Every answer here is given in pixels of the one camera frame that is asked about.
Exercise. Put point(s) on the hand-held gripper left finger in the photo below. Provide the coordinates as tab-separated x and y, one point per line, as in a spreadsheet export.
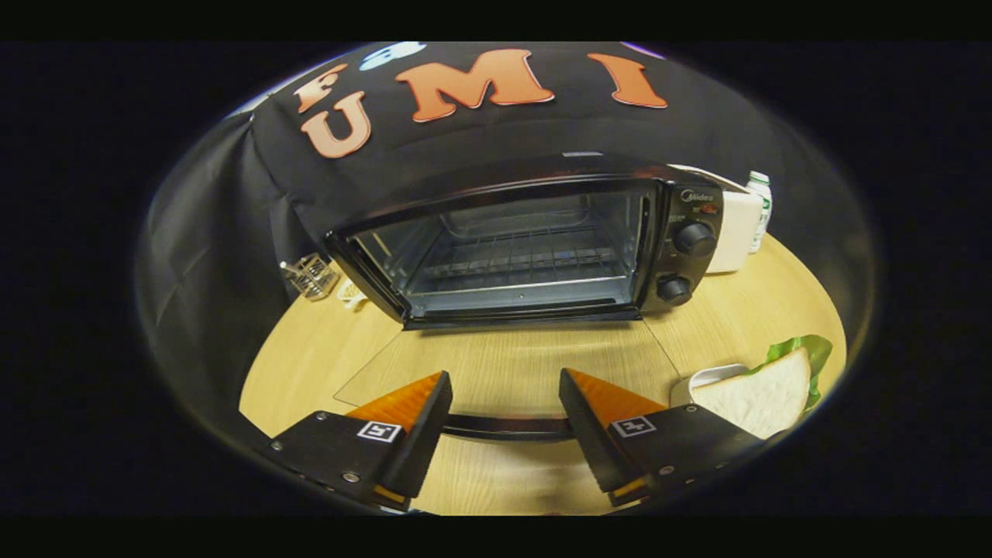
422	434

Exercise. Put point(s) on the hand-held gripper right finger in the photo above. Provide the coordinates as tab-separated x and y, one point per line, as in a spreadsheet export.
589	434

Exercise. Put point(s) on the lettuce sandwich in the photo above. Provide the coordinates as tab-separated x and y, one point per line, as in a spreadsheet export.
763	399

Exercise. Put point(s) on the black toaster oven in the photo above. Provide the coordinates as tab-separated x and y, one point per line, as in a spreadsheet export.
688	267

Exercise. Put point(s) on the white pop-up toaster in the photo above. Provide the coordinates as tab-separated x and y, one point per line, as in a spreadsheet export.
735	229

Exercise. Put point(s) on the white plate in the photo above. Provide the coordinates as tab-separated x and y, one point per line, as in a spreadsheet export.
709	377

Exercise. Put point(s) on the small white object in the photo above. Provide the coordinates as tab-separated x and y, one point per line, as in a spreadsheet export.
351	293

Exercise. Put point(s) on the small white bottle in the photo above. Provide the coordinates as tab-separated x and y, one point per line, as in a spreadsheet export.
761	203

